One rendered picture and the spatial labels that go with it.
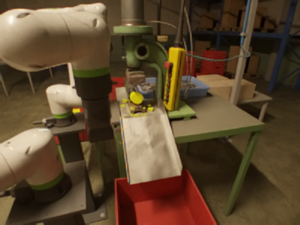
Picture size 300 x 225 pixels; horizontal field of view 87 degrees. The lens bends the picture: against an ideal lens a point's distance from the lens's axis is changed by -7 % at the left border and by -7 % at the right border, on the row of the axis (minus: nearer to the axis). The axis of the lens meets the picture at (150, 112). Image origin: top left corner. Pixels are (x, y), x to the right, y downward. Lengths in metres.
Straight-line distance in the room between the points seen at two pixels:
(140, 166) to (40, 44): 0.69
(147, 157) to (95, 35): 0.65
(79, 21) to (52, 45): 0.08
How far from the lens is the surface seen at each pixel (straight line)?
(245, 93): 2.78
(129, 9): 0.95
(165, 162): 0.89
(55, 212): 0.71
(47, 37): 0.34
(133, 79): 0.95
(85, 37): 0.38
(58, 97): 1.08
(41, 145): 0.60
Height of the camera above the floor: 1.46
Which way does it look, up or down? 26 degrees down
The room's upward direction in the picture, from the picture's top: straight up
